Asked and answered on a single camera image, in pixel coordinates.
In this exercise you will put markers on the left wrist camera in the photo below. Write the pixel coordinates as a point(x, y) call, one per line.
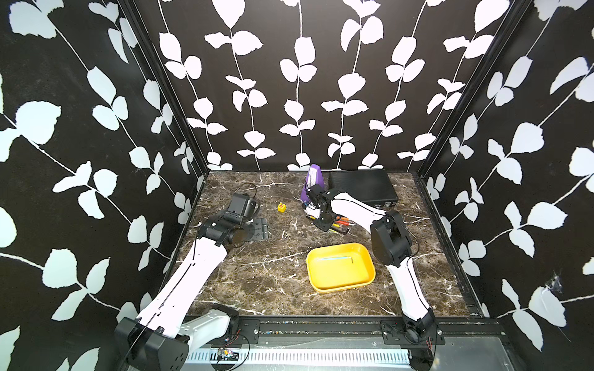
point(243, 205)

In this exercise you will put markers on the purple metronome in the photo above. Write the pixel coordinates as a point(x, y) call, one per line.
point(312, 183)

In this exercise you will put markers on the white perforated strip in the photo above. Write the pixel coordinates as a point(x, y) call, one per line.
point(301, 357)

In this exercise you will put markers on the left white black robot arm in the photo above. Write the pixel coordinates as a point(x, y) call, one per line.
point(160, 338)

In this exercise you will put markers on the black ribbed metal case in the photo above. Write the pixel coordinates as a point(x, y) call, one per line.
point(372, 186)

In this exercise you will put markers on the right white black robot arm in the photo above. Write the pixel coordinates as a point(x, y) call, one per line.
point(391, 245)

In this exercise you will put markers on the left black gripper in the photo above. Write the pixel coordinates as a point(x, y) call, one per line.
point(261, 228)

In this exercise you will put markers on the light blue hex key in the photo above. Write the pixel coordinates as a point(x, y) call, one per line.
point(337, 258)

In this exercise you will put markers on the yellow plastic storage tray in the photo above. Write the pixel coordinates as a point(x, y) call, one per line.
point(333, 276)

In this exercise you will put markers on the black mounting rail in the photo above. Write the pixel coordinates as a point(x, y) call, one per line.
point(389, 329)

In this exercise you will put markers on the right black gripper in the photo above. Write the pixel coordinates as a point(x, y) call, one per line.
point(321, 226)

